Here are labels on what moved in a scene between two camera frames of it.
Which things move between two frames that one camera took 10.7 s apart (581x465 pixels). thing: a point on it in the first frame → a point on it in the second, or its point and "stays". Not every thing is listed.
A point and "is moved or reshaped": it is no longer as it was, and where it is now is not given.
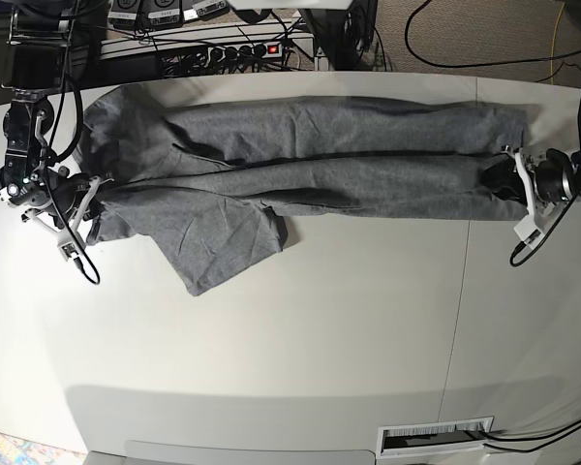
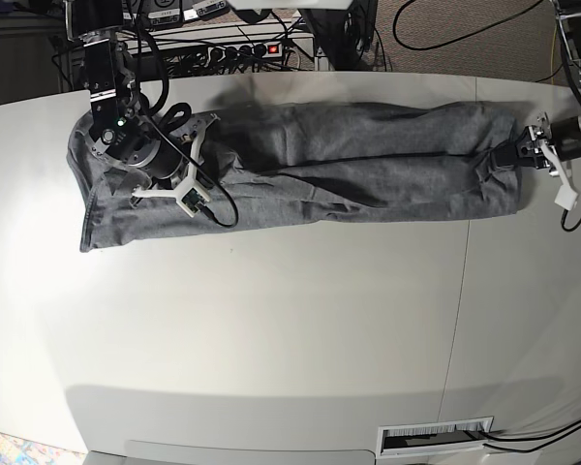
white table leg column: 321,61 stays
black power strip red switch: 250,51 stays
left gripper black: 61,193 → 123,135
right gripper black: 554,178 → 568,139
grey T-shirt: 207,183 is moved or reshaped
